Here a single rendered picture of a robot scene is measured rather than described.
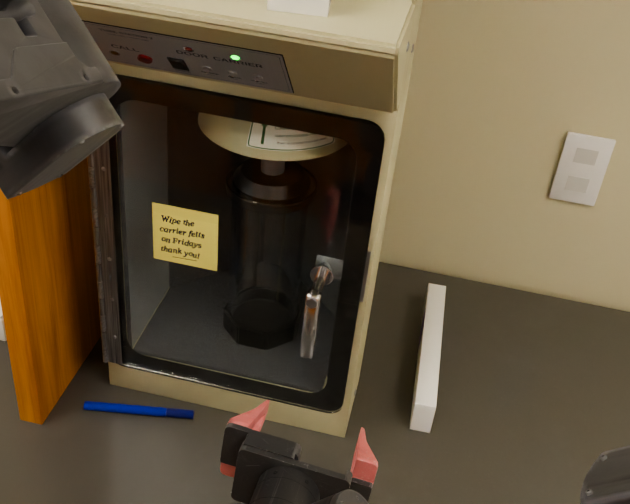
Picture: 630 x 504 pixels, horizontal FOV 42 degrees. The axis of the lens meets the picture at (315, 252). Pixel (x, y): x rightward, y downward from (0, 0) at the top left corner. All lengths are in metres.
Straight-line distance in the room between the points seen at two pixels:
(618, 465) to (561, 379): 0.85
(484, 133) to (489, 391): 0.39
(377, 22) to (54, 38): 0.38
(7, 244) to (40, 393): 0.23
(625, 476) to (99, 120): 0.28
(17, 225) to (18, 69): 0.60
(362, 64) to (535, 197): 0.70
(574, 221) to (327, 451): 0.56
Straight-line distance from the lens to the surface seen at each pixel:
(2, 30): 0.35
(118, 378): 1.13
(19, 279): 0.96
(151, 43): 0.76
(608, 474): 0.41
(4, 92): 0.32
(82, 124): 0.38
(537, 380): 1.24
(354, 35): 0.67
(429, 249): 1.40
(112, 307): 1.04
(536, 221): 1.36
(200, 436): 1.08
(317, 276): 0.90
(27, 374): 1.06
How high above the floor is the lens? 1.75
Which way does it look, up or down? 35 degrees down
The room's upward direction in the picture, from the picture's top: 6 degrees clockwise
